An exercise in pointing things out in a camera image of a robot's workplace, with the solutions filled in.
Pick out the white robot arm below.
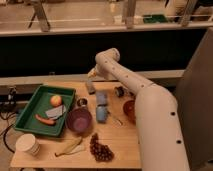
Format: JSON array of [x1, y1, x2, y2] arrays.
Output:
[[88, 48, 190, 171]]

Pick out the brown wooden bowl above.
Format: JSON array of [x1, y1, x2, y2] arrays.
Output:
[[123, 100, 135, 123]]

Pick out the purple bowl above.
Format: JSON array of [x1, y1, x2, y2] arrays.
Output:
[[65, 108, 92, 133]]

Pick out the blue sponge block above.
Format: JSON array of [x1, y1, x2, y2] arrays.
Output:
[[96, 92, 107, 106]]

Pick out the black tape roll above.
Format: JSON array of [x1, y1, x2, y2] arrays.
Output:
[[114, 86, 125, 97]]

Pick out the small metal cup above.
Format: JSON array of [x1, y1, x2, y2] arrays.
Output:
[[77, 98, 88, 107]]

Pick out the red yellow apple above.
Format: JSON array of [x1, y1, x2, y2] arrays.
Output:
[[50, 95, 62, 107]]

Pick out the metal spoon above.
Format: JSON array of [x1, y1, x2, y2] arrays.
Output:
[[108, 111, 123, 126]]

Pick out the grey cloth piece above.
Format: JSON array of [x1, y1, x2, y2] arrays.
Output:
[[46, 105, 66, 120]]

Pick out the green plastic tray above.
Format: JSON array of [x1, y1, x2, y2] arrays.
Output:
[[14, 85, 75, 137]]

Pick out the red sausage toy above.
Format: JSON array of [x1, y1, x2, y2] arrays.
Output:
[[35, 114, 55, 125]]

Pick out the green box in background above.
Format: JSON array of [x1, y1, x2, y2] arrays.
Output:
[[143, 14, 167, 23]]

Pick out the yellow banana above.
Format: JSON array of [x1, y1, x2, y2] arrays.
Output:
[[55, 137, 85, 157]]

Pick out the dark red grape bunch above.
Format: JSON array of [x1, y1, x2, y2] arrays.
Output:
[[90, 133, 114, 162]]

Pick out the white paper cup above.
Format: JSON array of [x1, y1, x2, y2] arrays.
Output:
[[15, 134, 40, 155]]

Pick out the black cables on floor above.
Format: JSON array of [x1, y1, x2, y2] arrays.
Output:
[[0, 99, 21, 154]]

